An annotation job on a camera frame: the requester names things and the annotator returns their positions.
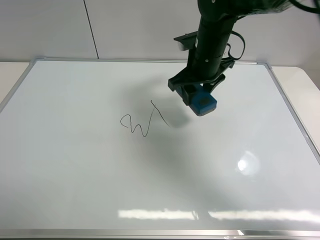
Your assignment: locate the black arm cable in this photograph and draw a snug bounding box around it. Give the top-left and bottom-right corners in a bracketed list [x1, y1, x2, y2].
[223, 30, 246, 61]

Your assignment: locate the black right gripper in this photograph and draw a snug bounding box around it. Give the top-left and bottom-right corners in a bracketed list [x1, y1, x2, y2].
[168, 59, 235, 106]

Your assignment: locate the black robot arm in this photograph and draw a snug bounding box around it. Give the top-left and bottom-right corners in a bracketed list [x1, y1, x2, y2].
[168, 0, 291, 110]

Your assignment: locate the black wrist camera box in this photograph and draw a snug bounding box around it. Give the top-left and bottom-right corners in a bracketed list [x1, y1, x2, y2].
[173, 31, 198, 51]

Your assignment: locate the blue board eraser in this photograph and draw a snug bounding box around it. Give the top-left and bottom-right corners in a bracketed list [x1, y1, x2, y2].
[189, 84, 218, 117]

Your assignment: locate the white aluminium-framed whiteboard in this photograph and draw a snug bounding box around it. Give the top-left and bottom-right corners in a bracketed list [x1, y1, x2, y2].
[0, 58, 320, 240]

